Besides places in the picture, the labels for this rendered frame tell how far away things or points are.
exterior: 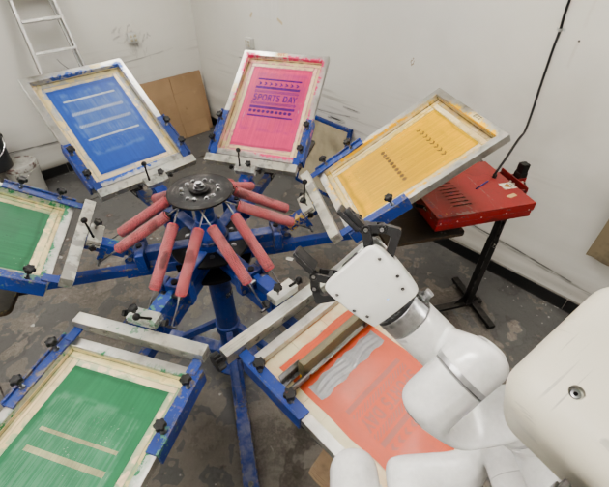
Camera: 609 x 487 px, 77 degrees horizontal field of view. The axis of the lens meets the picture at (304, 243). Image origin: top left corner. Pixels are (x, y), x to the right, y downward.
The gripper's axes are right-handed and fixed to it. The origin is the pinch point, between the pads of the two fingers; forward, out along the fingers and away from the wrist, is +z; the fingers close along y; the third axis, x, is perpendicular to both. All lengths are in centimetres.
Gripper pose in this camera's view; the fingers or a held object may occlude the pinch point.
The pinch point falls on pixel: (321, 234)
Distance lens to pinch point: 54.9
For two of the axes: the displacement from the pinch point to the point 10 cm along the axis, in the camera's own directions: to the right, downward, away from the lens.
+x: 2.0, -3.5, 9.2
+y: -6.6, 6.4, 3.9
